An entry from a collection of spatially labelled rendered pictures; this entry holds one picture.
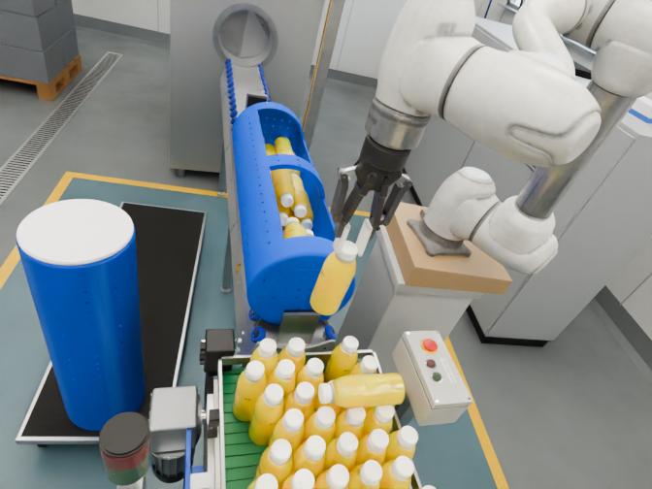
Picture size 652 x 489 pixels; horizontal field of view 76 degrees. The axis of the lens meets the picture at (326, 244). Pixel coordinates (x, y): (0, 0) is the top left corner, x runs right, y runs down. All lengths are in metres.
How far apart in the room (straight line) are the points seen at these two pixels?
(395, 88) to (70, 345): 1.21
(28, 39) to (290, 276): 3.64
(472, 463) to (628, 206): 1.44
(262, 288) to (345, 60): 5.31
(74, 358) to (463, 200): 1.29
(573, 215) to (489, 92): 1.82
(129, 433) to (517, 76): 0.67
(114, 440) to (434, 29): 0.68
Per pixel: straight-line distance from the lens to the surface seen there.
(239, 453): 1.06
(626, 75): 1.07
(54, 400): 2.05
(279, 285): 1.06
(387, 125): 0.64
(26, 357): 2.38
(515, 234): 1.29
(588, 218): 2.39
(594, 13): 1.07
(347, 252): 0.79
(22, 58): 4.46
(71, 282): 1.28
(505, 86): 0.55
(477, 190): 1.34
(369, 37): 6.16
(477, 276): 1.45
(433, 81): 0.59
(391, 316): 1.52
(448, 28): 0.60
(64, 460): 2.09
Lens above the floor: 1.87
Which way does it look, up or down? 38 degrees down
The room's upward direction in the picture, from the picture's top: 17 degrees clockwise
